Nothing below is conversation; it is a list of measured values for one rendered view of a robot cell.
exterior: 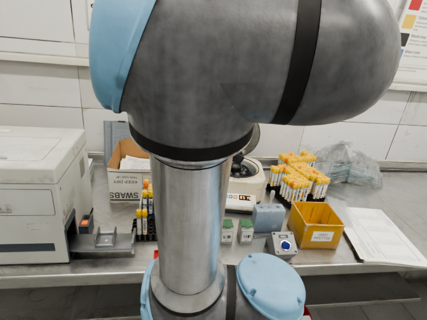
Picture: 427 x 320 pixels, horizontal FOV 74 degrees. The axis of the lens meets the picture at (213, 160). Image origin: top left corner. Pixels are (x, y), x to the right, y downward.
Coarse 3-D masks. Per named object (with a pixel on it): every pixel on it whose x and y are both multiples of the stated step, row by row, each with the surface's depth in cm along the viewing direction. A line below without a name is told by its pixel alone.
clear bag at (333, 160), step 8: (336, 144) 138; (344, 144) 135; (352, 144) 137; (320, 152) 139; (328, 152) 136; (336, 152) 134; (344, 152) 136; (320, 160) 136; (328, 160) 133; (336, 160) 132; (344, 160) 135; (320, 168) 135; (328, 168) 133; (336, 168) 134; (344, 168) 137; (328, 176) 133; (336, 176) 135; (344, 176) 138
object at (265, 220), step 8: (256, 208) 94; (264, 208) 94; (272, 208) 95; (280, 208) 95; (256, 216) 93; (264, 216) 94; (272, 216) 94; (280, 216) 95; (256, 224) 95; (264, 224) 95; (272, 224) 96; (280, 224) 97; (256, 232) 96; (264, 232) 97
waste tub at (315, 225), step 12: (300, 204) 101; (312, 204) 101; (324, 204) 101; (300, 216) 93; (312, 216) 103; (324, 216) 102; (336, 216) 95; (300, 228) 93; (312, 228) 89; (324, 228) 90; (336, 228) 90; (300, 240) 92; (312, 240) 91; (324, 240) 92; (336, 240) 92
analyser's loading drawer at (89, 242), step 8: (96, 232) 80; (104, 232) 84; (112, 232) 84; (72, 240) 81; (80, 240) 81; (88, 240) 82; (96, 240) 79; (104, 240) 82; (112, 240) 79; (120, 240) 83; (128, 240) 83; (72, 248) 78; (80, 248) 78; (88, 248) 79; (96, 248) 79; (104, 248) 79; (112, 248) 80; (120, 248) 80; (128, 248) 80
